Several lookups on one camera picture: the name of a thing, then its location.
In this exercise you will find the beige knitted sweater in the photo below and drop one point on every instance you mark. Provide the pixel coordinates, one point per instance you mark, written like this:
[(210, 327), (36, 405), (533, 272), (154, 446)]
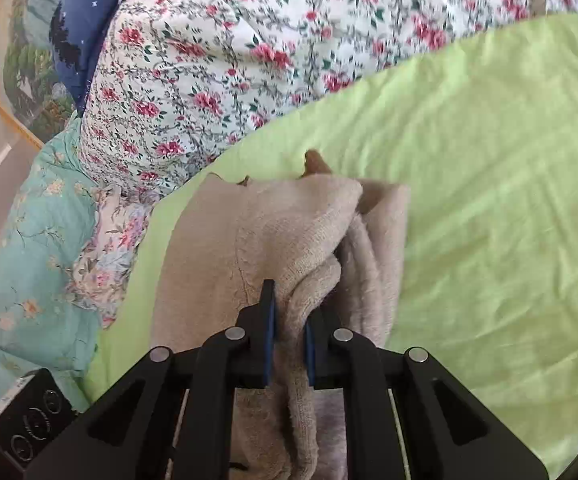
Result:
[(279, 230)]

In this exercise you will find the white quilt with pink flowers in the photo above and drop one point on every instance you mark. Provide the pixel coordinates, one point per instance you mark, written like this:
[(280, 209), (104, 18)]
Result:
[(219, 60)]

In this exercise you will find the navy blue starry blanket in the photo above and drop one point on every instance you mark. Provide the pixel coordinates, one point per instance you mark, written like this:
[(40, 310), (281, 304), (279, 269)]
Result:
[(84, 10)]

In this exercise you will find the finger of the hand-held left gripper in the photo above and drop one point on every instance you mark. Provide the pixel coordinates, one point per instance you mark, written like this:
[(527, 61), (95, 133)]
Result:
[(310, 355), (268, 340)]

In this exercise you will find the framed landscape painting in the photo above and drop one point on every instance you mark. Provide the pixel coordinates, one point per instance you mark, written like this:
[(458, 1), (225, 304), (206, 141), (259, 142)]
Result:
[(29, 75)]

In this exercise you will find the teal floral bed cover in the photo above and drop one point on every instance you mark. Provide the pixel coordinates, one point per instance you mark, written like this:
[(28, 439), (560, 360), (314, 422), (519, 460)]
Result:
[(34, 240)]

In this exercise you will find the pastel floral ruffled pillow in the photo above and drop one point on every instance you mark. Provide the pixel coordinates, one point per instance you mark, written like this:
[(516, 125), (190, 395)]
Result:
[(114, 240)]

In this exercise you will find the light green bed sheet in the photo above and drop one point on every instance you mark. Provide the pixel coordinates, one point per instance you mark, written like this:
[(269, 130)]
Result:
[(469, 185)]

